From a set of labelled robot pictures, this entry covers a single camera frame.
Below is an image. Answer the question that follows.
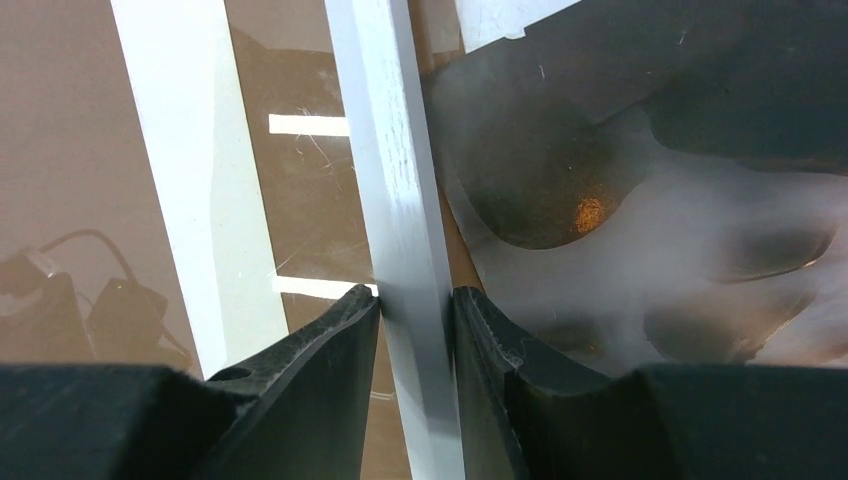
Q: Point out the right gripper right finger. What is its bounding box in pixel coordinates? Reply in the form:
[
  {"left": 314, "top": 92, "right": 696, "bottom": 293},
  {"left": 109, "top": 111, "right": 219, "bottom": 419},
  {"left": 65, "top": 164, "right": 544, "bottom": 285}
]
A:
[{"left": 452, "top": 287, "right": 847, "bottom": 479}]

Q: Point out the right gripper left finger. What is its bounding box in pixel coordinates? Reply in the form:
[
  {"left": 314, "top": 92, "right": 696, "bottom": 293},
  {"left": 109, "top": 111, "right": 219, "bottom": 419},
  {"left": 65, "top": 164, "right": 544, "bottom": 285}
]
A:
[{"left": 1, "top": 285, "right": 380, "bottom": 479}]

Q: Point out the white picture frame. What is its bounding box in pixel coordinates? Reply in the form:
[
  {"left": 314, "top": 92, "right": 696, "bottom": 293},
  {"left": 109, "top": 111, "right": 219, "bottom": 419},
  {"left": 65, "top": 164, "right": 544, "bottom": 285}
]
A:
[{"left": 325, "top": 1, "right": 465, "bottom": 479}]

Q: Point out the sunset photo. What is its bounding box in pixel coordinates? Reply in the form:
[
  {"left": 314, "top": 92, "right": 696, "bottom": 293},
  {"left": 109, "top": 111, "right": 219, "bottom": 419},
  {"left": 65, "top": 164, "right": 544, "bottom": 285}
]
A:
[{"left": 423, "top": 1, "right": 847, "bottom": 376}]

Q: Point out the brown backing board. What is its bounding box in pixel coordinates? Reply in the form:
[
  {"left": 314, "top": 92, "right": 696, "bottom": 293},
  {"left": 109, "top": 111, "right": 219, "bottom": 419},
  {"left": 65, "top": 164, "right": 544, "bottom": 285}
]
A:
[{"left": 0, "top": 0, "right": 485, "bottom": 480}]

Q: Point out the cream mat board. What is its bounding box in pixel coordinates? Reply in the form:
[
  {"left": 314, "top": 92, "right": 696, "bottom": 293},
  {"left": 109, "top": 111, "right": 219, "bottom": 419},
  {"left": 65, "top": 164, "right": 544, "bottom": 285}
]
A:
[{"left": 112, "top": 1, "right": 289, "bottom": 377}]

